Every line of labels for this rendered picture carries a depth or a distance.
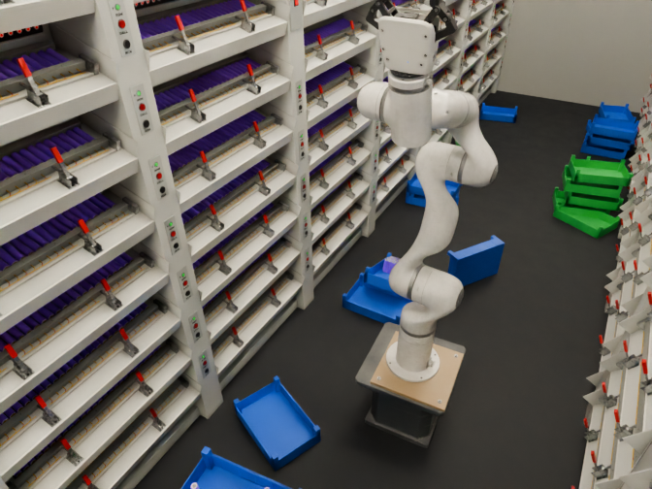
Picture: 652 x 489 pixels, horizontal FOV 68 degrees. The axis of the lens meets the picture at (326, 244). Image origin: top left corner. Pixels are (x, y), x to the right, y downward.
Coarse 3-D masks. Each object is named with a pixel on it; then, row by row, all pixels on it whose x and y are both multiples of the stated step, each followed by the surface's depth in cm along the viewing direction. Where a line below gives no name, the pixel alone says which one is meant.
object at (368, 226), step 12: (360, 12) 219; (372, 48) 225; (372, 60) 228; (372, 120) 245; (360, 132) 252; (372, 132) 248; (372, 156) 257; (360, 168) 264; (372, 168) 262; (372, 180) 267; (372, 204) 277; (372, 216) 283; (372, 228) 289
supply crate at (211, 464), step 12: (204, 456) 129; (216, 456) 130; (204, 468) 131; (216, 468) 132; (228, 468) 130; (240, 468) 127; (192, 480) 127; (204, 480) 130; (216, 480) 129; (228, 480) 129; (240, 480) 129; (252, 480) 128; (264, 480) 125
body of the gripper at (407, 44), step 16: (384, 16) 84; (400, 16) 85; (416, 16) 83; (384, 32) 86; (400, 32) 84; (416, 32) 83; (432, 32) 82; (384, 48) 88; (400, 48) 86; (416, 48) 85; (432, 48) 84; (400, 64) 89; (416, 64) 87; (432, 64) 88
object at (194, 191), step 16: (272, 112) 184; (288, 128) 184; (240, 144) 169; (272, 144) 174; (224, 160) 161; (240, 160) 163; (256, 160) 170; (192, 176) 152; (224, 176) 156; (192, 192) 147; (208, 192) 153
